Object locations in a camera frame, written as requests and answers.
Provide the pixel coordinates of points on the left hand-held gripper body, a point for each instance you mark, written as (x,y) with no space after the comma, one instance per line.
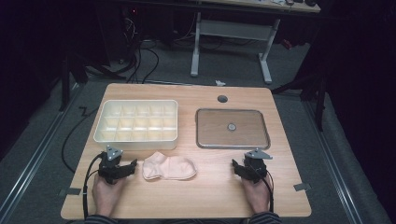
(109,168)

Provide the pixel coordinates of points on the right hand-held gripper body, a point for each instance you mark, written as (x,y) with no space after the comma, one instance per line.
(257,168)

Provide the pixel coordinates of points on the pale pink sock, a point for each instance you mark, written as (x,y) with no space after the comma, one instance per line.
(169,168)

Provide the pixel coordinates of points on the white divided storage box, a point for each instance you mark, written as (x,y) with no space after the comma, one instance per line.
(137,124)

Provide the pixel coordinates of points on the person's right hand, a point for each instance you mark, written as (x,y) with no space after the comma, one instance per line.
(258,196)

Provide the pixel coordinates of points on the person's left hand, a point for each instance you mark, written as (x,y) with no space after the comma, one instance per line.
(104,196)

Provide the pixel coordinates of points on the grey rectangular metal tray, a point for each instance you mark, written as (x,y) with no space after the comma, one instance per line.
(218,130)

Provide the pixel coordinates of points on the grey tape strip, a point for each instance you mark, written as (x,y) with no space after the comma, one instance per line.
(302,186)
(70,191)

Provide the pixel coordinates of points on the white paper scrap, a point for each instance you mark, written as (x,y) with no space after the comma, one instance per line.
(220,83)

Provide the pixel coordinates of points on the black metal stand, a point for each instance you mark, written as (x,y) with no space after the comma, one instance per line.
(65,84)
(319,102)

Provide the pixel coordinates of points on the wooden desk with white legs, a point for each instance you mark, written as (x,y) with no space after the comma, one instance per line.
(232,29)

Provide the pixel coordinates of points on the metal floor rail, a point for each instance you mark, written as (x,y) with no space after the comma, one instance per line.
(37,155)
(334,165)

